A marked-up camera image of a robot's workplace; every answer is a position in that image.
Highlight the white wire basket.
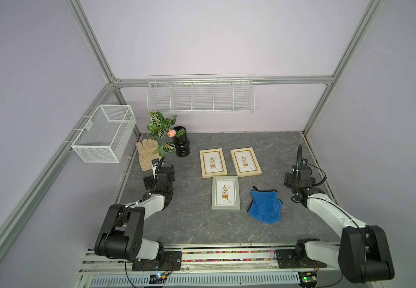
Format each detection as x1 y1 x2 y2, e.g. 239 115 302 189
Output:
71 104 137 163

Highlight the green picture frame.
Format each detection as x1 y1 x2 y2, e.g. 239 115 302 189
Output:
211 176 240 211

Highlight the gold frame with deer print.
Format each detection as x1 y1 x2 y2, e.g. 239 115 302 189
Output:
200 148 228 179

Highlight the green artificial plant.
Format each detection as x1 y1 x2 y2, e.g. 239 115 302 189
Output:
147 111 177 157

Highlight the cream work glove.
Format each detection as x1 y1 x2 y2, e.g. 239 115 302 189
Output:
137 139 161 172

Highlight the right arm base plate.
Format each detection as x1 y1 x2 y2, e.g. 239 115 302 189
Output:
274 249 328 271

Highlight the glossy black vase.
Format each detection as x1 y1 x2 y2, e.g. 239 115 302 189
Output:
172 126 190 157

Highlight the white wire wall shelf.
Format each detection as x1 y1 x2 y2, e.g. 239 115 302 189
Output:
146 74 256 114

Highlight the gold frame with plant print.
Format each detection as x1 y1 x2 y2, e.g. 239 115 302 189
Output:
230 148 262 177

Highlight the aluminium rail base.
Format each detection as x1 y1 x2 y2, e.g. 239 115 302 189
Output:
74 243 354 288

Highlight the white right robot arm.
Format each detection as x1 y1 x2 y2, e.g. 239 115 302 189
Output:
284 160 395 283

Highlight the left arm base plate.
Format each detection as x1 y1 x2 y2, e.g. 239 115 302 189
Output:
132 250 182 272

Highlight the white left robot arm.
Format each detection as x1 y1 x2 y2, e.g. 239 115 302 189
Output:
94 166 175 266

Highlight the blue microfiber cloth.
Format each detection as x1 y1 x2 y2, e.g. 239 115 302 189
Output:
247 186 283 224

